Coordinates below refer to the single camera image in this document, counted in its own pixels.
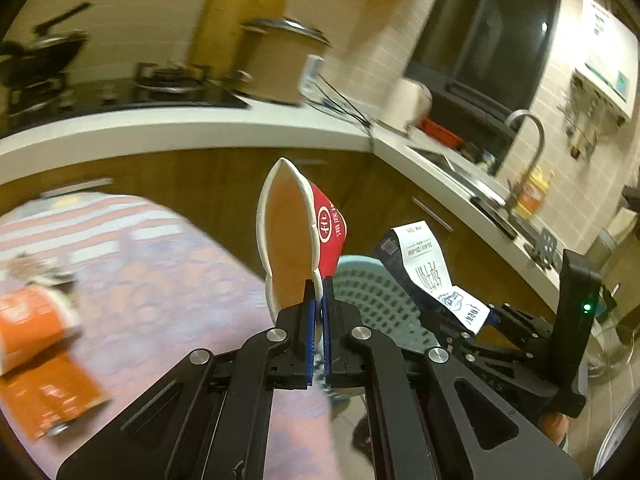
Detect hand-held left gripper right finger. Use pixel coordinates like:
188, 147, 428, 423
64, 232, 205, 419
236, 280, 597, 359
322, 276, 586, 480

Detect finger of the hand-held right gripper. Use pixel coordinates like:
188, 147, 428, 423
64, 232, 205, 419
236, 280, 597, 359
430, 317, 532, 367
487, 302, 555, 350

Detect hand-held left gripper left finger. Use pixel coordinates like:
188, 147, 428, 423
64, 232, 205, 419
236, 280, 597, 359
56, 280, 317, 480

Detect light blue plastic waste basket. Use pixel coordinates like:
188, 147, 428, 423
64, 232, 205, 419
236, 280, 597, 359
327, 255, 451, 403

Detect red and white paper cup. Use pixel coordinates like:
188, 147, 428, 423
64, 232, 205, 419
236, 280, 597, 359
257, 157, 348, 328

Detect person's right hand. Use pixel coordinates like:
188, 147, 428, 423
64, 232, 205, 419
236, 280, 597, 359
541, 409, 572, 450

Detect metal basin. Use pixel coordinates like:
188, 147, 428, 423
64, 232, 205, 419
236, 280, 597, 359
592, 395, 640, 480

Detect yellow dish soap bottle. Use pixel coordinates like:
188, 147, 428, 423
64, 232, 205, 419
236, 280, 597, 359
515, 165, 553, 221

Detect pink patterned tablecloth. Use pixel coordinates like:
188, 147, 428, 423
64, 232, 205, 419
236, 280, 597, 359
0, 192, 333, 480

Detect steel sink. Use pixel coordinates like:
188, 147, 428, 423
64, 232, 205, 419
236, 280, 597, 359
407, 145, 511, 206

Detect wooden base cabinet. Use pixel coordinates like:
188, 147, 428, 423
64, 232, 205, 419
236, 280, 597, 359
0, 147, 561, 341

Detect metal faucet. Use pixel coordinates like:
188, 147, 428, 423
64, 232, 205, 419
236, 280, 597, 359
502, 110, 547, 211

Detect white electric kettle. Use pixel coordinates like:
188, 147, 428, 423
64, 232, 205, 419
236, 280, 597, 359
387, 77, 433, 133

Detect white power strip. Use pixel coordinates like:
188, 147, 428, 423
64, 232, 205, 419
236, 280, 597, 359
298, 55, 326, 96

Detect large pot with metal lid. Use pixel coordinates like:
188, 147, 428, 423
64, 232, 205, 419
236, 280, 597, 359
232, 16, 333, 107

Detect orange foil packet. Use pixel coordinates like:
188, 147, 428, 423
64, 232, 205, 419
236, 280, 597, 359
0, 355, 111, 443

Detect orange instant noodle cup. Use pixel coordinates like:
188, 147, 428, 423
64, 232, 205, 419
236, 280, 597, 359
0, 285, 81, 376

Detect black gas stove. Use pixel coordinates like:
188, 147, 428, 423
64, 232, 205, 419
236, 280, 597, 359
0, 62, 251, 121

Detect white water heater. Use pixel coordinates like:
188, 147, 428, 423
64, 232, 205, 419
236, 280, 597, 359
572, 0, 640, 121

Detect dark window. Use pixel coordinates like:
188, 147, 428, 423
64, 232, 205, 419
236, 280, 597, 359
402, 0, 563, 161

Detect wooden cutting board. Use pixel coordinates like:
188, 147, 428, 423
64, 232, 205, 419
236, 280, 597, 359
187, 0, 291, 78

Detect black wok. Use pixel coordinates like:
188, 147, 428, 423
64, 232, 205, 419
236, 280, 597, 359
0, 2, 93, 91

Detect metal cabinet handle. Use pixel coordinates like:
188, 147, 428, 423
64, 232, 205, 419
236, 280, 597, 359
412, 197, 453, 233
37, 177, 113, 198

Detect black cables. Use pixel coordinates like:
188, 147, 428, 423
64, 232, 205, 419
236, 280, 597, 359
310, 75, 376, 136

